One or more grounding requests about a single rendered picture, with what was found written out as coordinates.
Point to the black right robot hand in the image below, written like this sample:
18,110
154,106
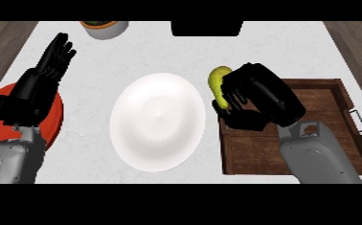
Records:
264,91

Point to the black appliance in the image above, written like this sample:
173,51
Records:
206,28

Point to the white oval plate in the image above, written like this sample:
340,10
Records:
157,122

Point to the green yellow pear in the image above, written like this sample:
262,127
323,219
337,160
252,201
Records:
218,83

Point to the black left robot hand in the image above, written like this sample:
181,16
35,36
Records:
33,88

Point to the red round plate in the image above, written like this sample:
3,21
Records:
49,120

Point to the brown wooden tray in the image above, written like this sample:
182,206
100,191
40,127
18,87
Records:
256,152

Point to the grey pot with orange rim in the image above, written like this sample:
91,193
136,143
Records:
105,29

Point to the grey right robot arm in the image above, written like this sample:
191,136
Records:
315,153

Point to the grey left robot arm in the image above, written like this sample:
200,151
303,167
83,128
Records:
18,153

